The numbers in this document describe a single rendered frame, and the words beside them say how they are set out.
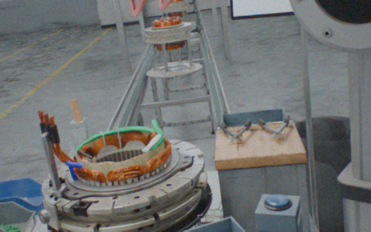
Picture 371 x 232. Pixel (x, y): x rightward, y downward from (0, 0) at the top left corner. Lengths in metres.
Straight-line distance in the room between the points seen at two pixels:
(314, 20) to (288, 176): 0.55
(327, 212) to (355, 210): 1.94
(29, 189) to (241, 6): 1.03
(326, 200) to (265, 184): 1.54
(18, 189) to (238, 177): 0.90
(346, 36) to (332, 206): 2.09
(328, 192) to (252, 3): 1.12
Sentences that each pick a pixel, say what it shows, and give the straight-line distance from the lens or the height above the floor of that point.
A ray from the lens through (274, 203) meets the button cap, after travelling 0.86.
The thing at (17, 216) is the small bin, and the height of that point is 0.81.
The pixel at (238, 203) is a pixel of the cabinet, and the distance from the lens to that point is 1.04.
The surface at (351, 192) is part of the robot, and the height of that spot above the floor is 1.16.
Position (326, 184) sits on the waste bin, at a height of 0.32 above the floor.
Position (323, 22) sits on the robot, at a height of 1.39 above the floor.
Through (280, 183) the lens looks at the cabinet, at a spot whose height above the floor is 1.00.
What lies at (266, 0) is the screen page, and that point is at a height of 1.30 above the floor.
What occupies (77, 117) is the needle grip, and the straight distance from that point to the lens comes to 1.00.
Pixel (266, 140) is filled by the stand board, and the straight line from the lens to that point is 1.07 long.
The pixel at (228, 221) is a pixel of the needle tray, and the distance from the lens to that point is 0.78.
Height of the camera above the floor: 1.46
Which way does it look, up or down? 17 degrees down
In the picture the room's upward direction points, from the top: 8 degrees counter-clockwise
